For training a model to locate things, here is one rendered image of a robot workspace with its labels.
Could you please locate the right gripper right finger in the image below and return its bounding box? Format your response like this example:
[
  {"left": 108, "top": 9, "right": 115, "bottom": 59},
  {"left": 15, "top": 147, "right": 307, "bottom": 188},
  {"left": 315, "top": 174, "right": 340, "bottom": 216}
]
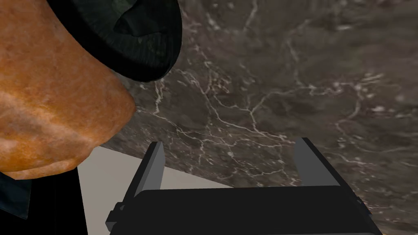
[{"left": 293, "top": 137, "right": 353, "bottom": 188}]

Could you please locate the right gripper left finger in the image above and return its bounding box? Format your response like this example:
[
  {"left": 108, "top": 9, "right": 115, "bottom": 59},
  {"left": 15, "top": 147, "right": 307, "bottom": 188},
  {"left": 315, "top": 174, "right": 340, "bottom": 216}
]
[{"left": 124, "top": 141, "right": 166, "bottom": 202}]

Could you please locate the brown bread loaf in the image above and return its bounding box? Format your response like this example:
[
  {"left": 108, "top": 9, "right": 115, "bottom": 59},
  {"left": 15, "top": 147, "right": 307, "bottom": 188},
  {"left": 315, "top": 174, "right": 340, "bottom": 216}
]
[{"left": 0, "top": 0, "right": 137, "bottom": 180}]

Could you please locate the dark green bowl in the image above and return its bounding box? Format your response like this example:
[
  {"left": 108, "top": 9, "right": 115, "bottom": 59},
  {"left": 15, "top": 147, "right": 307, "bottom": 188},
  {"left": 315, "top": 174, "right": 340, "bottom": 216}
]
[{"left": 47, "top": 0, "right": 183, "bottom": 83}]

